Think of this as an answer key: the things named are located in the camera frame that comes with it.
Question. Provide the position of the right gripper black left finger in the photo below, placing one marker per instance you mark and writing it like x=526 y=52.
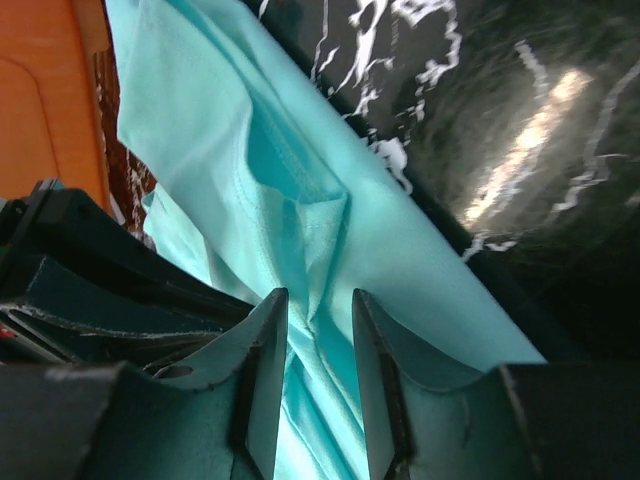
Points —
x=214 y=415

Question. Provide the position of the teal t shirt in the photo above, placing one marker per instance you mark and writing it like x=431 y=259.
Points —
x=261 y=184

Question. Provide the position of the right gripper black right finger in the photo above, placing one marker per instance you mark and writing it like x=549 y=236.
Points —
x=428 y=416

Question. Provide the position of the orange plastic laundry basket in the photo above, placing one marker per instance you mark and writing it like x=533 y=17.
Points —
x=50 y=120

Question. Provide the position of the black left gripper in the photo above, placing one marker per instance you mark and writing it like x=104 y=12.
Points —
x=78 y=288

